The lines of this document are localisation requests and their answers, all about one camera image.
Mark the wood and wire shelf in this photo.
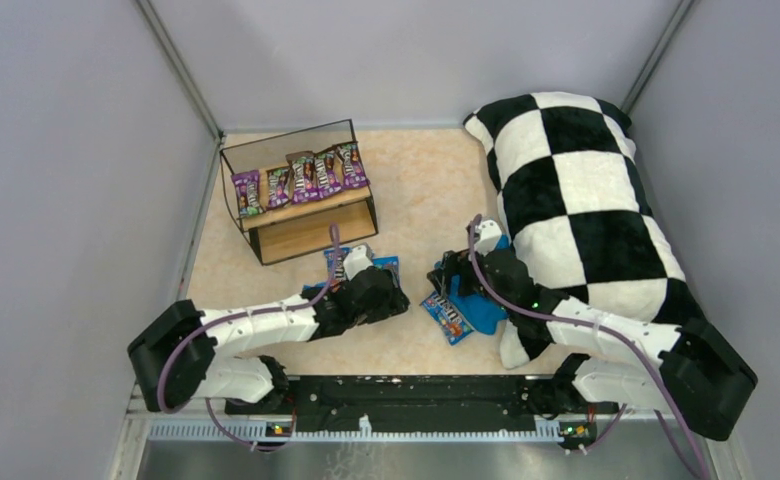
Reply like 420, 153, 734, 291
220, 119, 379, 265

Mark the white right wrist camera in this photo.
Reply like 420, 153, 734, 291
473, 219, 510, 255

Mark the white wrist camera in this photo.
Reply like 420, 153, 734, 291
473, 219, 510, 255
342, 244, 373, 280

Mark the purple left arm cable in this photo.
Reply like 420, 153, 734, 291
156, 223, 344, 454

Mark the black white checkered pillow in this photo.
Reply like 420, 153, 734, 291
462, 91, 715, 371

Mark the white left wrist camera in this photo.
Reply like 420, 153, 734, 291
342, 244, 373, 280

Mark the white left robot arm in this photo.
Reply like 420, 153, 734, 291
127, 267, 410, 414

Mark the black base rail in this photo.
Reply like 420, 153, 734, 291
224, 375, 619, 433

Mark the blue cloth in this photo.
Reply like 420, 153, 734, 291
426, 259, 508, 335

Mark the purple candy bag bottom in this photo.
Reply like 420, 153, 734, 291
266, 166, 290, 210

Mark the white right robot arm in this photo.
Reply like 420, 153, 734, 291
427, 249, 758, 441

